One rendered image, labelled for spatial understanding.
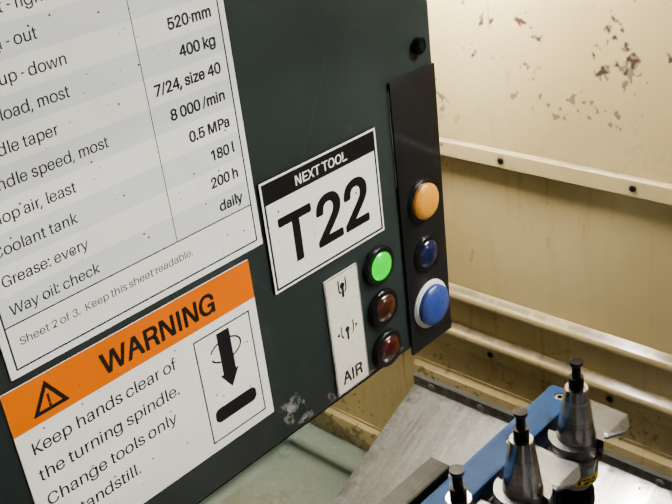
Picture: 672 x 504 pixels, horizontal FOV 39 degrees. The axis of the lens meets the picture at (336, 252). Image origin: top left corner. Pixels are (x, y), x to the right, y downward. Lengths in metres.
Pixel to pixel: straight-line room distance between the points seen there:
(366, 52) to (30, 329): 0.25
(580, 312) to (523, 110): 0.34
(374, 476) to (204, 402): 1.28
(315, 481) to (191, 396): 1.58
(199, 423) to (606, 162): 0.97
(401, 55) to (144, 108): 0.19
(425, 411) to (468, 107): 0.62
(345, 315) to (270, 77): 0.17
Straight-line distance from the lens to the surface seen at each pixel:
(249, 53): 0.51
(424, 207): 0.64
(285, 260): 0.56
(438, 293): 0.67
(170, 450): 0.55
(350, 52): 0.57
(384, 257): 0.62
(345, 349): 0.62
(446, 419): 1.82
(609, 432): 1.18
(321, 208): 0.57
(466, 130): 1.54
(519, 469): 1.05
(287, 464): 2.16
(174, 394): 0.53
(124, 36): 0.46
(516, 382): 1.73
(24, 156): 0.44
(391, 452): 1.82
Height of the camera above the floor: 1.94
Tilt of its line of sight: 27 degrees down
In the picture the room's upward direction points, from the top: 7 degrees counter-clockwise
